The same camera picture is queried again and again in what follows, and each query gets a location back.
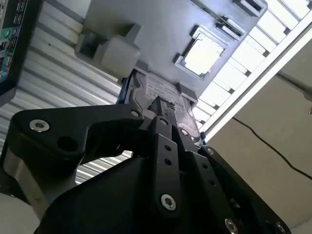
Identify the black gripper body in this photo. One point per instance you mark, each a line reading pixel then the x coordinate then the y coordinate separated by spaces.
pixel 109 202

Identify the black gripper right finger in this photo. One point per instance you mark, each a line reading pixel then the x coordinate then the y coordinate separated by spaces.
pixel 207 175

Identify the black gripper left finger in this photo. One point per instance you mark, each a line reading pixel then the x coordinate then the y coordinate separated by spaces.
pixel 73 126

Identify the hard disk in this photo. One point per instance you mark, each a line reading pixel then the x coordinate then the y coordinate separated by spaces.
pixel 161 87

